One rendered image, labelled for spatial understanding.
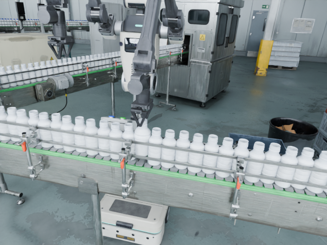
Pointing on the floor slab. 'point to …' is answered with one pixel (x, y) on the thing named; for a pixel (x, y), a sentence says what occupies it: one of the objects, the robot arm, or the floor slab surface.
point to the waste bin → (292, 140)
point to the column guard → (263, 57)
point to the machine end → (203, 49)
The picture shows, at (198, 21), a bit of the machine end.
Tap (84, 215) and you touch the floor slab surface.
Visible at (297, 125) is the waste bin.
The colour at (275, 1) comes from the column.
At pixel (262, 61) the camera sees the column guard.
